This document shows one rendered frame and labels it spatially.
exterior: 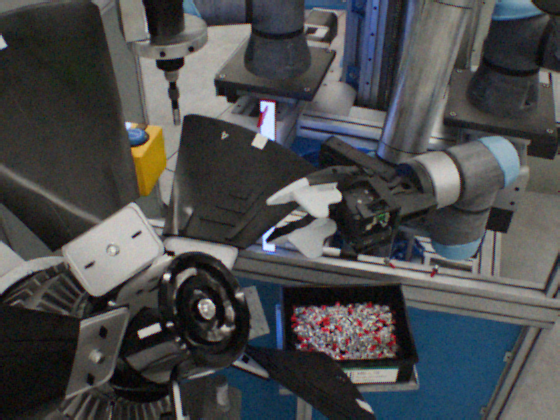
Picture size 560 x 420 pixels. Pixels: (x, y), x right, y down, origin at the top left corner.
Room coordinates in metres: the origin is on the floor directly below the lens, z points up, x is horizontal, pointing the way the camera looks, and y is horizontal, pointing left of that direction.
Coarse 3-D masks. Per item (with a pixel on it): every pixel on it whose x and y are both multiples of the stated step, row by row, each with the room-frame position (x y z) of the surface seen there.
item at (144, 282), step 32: (192, 256) 0.42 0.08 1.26; (128, 288) 0.39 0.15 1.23; (160, 288) 0.37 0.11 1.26; (192, 288) 0.39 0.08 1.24; (224, 288) 0.42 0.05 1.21; (128, 320) 0.36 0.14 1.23; (160, 320) 0.34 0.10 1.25; (192, 320) 0.36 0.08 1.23; (224, 320) 0.38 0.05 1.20; (128, 352) 0.34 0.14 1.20; (160, 352) 0.33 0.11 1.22; (192, 352) 0.32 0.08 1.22; (224, 352) 0.35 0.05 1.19; (128, 384) 0.34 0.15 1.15; (160, 384) 0.36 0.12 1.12
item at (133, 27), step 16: (128, 0) 0.46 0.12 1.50; (128, 16) 0.46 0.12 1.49; (192, 16) 0.51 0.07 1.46; (128, 32) 0.46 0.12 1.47; (144, 32) 0.46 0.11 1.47; (192, 32) 0.47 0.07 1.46; (128, 48) 0.47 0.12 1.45; (144, 48) 0.45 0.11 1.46; (160, 48) 0.45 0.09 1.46; (176, 48) 0.45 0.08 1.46; (192, 48) 0.45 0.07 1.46
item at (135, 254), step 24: (120, 216) 0.45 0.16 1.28; (144, 216) 0.46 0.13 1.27; (72, 240) 0.43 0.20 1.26; (96, 240) 0.43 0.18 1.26; (120, 240) 0.44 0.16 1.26; (144, 240) 0.44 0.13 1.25; (72, 264) 0.41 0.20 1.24; (96, 264) 0.42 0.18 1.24; (120, 264) 0.42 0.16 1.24; (144, 264) 0.42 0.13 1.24; (96, 288) 0.40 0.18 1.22
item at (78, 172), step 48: (48, 48) 0.55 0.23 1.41; (96, 48) 0.57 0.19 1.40; (0, 96) 0.50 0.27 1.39; (48, 96) 0.51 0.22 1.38; (96, 96) 0.53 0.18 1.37; (0, 144) 0.47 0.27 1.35; (48, 144) 0.48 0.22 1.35; (96, 144) 0.49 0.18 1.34; (0, 192) 0.44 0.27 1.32; (48, 192) 0.45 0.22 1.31; (96, 192) 0.46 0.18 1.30; (48, 240) 0.42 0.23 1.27
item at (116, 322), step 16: (96, 320) 0.33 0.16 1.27; (112, 320) 0.34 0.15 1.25; (80, 336) 0.31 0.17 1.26; (96, 336) 0.33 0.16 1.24; (112, 336) 0.34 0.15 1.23; (80, 352) 0.31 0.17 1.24; (112, 352) 0.34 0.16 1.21; (80, 368) 0.31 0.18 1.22; (96, 368) 0.32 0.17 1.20; (112, 368) 0.33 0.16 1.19; (80, 384) 0.31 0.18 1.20; (96, 384) 0.32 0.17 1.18
